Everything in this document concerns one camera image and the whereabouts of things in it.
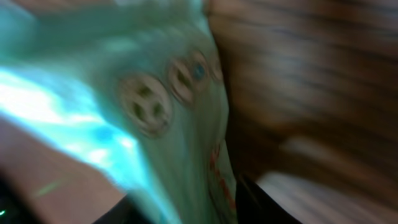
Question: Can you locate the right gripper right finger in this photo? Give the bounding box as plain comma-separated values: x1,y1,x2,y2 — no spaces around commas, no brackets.
236,175,302,224

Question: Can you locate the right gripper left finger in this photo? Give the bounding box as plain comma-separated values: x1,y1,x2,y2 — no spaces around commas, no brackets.
93,196,146,224

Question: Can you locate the teal wet wipes pack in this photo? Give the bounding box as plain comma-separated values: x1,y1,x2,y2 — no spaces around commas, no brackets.
1,1,238,223

